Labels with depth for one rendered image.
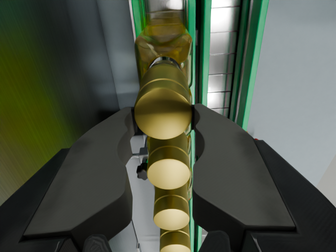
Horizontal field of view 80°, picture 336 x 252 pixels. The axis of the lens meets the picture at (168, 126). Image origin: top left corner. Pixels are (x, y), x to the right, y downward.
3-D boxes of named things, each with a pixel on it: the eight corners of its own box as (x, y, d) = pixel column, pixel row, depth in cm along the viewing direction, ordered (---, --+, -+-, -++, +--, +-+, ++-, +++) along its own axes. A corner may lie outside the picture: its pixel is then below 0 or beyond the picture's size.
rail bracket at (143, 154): (125, 127, 47) (111, 168, 36) (154, 126, 47) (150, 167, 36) (127, 141, 49) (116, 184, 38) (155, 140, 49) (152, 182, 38)
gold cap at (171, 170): (147, 126, 18) (142, 159, 15) (187, 124, 18) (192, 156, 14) (151, 156, 20) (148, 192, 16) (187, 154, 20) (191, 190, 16)
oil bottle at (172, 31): (148, 19, 35) (128, 41, 17) (181, 17, 35) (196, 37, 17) (152, 53, 38) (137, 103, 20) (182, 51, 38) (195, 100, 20)
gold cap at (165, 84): (137, 65, 14) (126, 88, 11) (187, 62, 14) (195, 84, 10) (143, 109, 16) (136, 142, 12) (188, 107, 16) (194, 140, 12)
